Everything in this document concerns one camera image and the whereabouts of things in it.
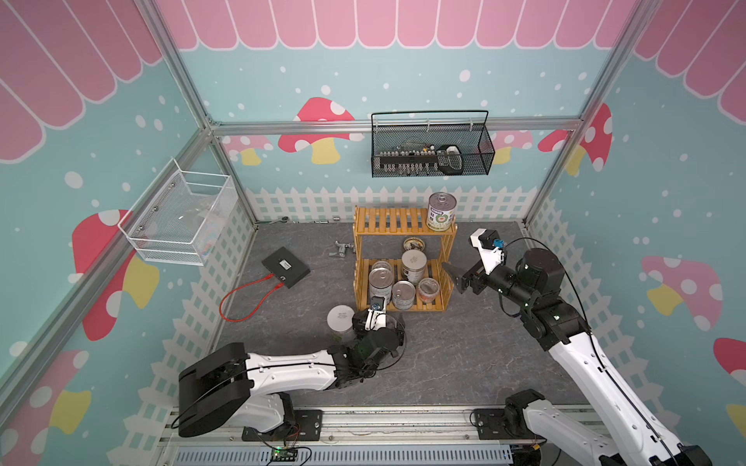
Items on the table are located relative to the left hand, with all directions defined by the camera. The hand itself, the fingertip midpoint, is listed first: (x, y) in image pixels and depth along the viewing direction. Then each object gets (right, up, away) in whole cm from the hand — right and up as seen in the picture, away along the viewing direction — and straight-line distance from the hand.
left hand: (387, 316), depth 82 cm
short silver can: (+5, +5, +8) cm, 11 cm away
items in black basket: (+19, +47, +8) cm, 51 cm away
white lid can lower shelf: (+9, +14, +11) cm, 20 cm away
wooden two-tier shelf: (-4, +27, +2) cm, 28 cm away
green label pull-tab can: (+14, +29, -6) cm, 33 cm away
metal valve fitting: (-16, +19, +27) cm, 37 cm away
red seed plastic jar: (+13, +6, +10) cm, 18 cm away
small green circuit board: (-26, -33, -9) cm, 43 cm away
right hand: (+17, +19, -13) cm, 28 cm away
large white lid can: (-13, -1, +2) cm, 14 cm away
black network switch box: (-35, +12, +21) cm, 43 cm away
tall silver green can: (-2, +9, +5) cm, 10 cm away
